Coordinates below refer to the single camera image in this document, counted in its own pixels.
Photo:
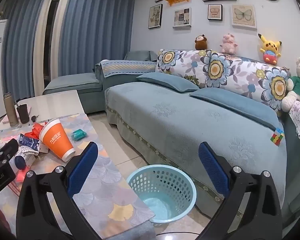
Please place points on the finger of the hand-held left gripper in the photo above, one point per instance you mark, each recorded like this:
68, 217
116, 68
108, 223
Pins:
5, 150
20, 162

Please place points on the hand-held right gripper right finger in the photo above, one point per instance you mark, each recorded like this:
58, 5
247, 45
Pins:
213, 170

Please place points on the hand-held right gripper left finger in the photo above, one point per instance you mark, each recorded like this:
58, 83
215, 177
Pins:
82, 170

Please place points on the blue and white carton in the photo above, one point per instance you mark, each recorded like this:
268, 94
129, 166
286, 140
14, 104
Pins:
28, 141

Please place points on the orange paper cup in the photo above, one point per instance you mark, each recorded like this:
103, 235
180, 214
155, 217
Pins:
57, 140

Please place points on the light blue plastic basket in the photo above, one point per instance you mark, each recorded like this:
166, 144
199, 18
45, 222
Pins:
162, 205

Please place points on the pink packet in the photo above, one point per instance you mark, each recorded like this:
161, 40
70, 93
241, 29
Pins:
22, 176

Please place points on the patterned tablecloth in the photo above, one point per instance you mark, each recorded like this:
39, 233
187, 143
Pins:
102, 180

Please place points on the pink notebook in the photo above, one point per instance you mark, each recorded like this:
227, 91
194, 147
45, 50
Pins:
5, 120

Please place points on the teal packet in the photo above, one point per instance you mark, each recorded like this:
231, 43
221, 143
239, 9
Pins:
78, 134

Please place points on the red plastic bag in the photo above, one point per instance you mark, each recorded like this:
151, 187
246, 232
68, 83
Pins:
36, 130

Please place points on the dark brown cup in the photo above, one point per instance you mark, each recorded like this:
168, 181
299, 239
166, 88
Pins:
23, 115

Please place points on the gold thermos bottle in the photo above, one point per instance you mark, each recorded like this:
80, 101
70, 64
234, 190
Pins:
10, 110

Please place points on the black key bunch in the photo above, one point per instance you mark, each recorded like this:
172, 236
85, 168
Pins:
35, 118

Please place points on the glossy white coffee table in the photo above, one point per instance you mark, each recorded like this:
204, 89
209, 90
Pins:
55, 102

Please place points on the teal pillow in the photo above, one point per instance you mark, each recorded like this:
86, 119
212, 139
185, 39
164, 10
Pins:
237, 105
168, 81

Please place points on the teal sofa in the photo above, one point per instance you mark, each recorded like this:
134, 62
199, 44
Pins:
165, 120

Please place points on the colourful puzzle cube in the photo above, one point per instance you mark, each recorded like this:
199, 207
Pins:
277, 137

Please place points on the blue curtain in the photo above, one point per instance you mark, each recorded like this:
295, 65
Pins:
95, 27
22, 42

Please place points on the striped sofa throw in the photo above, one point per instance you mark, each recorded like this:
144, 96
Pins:
127, 67

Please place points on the white sheer curtain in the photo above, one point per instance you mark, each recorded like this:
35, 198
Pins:
41, 42

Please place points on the cream teddy bear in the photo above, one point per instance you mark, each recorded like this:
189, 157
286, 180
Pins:
298, 87

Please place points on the pink pig plush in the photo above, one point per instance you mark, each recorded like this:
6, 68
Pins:
228, 43

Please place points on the brown monkey plush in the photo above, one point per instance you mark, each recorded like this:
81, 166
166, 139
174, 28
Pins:
201, 42

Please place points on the yellow mouse plush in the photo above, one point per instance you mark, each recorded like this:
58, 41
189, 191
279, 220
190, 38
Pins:
269, 48

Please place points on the patchwork picture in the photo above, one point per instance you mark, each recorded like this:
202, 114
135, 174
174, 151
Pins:
182, 17

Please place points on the white-framed butterfly picture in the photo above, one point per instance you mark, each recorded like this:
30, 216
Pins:
243, 16

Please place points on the black-framed butterfly picture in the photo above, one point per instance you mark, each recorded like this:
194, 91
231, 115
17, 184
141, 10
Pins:
155, 16

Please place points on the crown picture frame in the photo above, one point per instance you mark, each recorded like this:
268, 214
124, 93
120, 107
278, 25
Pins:
215, 12

